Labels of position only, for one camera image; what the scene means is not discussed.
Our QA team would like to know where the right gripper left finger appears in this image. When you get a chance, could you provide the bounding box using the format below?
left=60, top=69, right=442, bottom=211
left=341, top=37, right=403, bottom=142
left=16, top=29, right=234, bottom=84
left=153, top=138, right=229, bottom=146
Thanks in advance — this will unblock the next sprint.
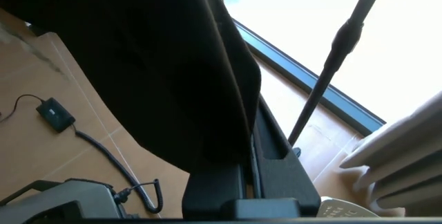
left=182, top=162, right=247, bottom=218

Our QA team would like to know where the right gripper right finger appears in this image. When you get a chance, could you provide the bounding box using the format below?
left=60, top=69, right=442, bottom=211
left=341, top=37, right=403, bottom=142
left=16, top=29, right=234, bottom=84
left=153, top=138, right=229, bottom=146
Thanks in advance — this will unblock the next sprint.
left=247, top=95, right=322, bottom=218

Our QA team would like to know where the black garment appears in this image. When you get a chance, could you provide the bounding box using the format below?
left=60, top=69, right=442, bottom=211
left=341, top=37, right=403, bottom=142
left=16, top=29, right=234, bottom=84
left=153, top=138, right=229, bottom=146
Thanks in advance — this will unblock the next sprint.
left=0, top=0, right=262, bottom=174

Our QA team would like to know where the white laundry basket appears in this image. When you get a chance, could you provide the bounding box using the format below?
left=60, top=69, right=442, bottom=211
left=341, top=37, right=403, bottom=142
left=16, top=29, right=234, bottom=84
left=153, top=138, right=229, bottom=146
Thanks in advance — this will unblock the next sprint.
left=316, top=196, right=381, bottom=218

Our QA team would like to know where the black clothes rack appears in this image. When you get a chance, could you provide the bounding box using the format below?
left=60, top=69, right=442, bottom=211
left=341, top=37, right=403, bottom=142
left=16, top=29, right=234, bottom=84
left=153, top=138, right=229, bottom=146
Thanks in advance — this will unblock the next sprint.
left=287, top=0, right=392, bottom=158

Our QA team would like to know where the brown curtain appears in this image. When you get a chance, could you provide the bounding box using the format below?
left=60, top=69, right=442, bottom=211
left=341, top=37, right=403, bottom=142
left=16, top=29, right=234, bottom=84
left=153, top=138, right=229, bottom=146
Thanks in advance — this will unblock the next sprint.
left=339, top=91, right=442, bottom=218

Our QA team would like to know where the window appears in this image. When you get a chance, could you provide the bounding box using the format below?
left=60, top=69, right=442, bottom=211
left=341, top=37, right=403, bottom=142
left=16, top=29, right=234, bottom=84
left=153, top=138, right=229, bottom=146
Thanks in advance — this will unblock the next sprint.
left=206, top=0, right=442, bottom=138

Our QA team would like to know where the black power adapter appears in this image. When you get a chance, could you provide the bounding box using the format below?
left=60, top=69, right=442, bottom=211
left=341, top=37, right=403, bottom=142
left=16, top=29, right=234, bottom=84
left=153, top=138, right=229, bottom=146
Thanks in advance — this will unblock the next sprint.
left=35, top=97, right=77, bottom=134

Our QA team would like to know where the black cable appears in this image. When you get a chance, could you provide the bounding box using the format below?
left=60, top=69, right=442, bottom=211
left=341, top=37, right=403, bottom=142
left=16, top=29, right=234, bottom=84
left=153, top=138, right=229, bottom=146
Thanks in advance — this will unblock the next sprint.
left=73, top=129, right=164, bottom=215
left=0, top=93, right=45, bottom=124

